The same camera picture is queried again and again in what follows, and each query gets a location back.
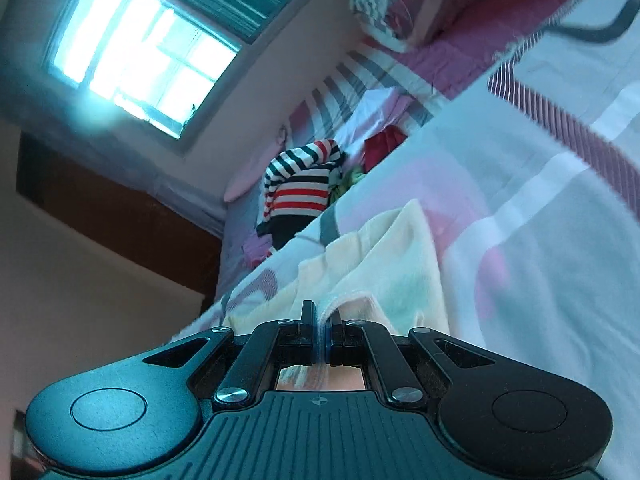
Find green cloth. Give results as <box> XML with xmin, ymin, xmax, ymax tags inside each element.
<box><xmin>330</xmin><ymin>167</ymin><xmax>366</xmax><ymax>201</ymax></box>

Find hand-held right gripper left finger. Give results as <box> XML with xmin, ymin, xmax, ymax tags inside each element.
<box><xmin>142</xmin><ymin>300</ymin><xmax>320</xmax><ymax>407</ymax></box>

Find cream knit sweater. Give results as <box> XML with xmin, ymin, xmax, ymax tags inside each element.
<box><xmin>222</xmin><ymin>199</ymin><xmax>446</xmax><ymax>361</ymax></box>

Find window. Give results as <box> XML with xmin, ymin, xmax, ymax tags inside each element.
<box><xmin>42</xmin><ymin>0</ymin><xmax>351</xmax><ymax>156</ymax></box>

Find red cloth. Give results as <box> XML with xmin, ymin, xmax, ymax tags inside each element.
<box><xmin>363</xmin><ymin>125</ymin><xmax>407</xmax><ymax>171</ymax></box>

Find pink pillow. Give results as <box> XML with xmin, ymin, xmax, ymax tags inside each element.
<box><xmin>223</xmin><ymin>130</ymin><xmax>293</xmax><ymax>203</ymax></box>

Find striped garment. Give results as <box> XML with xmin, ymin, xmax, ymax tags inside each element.
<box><xmin>256</xmin><ymin>138</ymin><xmax>347</xmax><ymax>251</ymax></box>

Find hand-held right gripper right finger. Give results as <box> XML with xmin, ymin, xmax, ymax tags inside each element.
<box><xmin>322</xmin><ymin>310</ymin><xmax>496</xmax><ymax>406</ymax></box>

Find patterned pastel bedspread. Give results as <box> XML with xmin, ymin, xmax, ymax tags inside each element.
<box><xmin>165</xmin><ymin>0</ymin><xmax>640</xmax><ymax>466</ymax></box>

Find brown wooden wardrobe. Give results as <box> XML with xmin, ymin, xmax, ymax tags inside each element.
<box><xmin>17</xmin><ymin>130</ymin><xmax>223</xmax><ymax>311</ymax></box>

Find striped bed sheet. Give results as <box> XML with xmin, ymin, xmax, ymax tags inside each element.
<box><xmin>215</xmin><ymin>0</ymin><xmax>591</xmax><ymax>306</ymax></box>

